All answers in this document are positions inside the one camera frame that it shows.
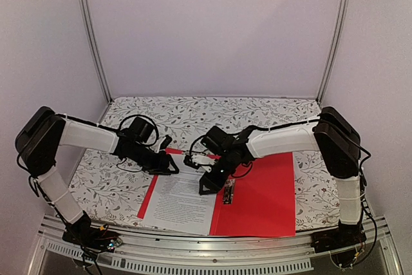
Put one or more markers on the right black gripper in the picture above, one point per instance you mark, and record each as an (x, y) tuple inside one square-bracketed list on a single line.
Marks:
[(214, 183)]

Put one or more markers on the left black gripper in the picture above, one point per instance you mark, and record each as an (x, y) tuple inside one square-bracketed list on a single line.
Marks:
[(159, 163)]

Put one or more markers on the printed white paper sheets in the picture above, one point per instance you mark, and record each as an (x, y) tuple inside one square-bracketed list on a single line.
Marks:
[(173, 202)]

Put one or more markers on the red file folder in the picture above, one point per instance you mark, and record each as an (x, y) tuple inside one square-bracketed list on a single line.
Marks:
[(264, 200)]

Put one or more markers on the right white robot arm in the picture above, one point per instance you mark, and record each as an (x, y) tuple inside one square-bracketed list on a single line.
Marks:
[(330, 134)]

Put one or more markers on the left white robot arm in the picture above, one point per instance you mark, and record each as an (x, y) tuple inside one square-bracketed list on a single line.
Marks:
[(38, 145)]

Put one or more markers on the spine metal folder clip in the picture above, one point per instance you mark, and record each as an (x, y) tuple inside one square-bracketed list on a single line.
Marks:
[(228, 191)]

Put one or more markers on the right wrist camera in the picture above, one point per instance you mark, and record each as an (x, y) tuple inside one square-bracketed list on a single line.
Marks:
[(198, 161)]

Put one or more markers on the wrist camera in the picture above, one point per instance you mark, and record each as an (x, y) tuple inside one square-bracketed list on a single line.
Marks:
[(198, 161), (161, 144)]

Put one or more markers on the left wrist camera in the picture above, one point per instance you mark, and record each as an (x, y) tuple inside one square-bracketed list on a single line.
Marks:
[(161, 144)]

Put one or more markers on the aluminium front rail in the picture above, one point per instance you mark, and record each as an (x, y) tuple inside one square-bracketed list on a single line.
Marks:
[(147, 251)]

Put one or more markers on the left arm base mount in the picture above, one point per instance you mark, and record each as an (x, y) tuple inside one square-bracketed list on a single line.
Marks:
[(98, 239)]

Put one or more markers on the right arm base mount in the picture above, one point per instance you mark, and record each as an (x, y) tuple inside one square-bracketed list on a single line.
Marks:
[(348, 239)]

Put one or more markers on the left aluminium frame post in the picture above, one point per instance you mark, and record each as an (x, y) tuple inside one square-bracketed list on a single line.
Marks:
[(94, 50)]

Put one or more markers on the aluminium frame post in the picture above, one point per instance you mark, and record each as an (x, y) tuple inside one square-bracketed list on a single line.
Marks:
[(94, 50), (332, 52)]

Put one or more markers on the right aluminium frame post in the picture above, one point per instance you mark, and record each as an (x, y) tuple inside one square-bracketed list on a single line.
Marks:
[(332, 52)]

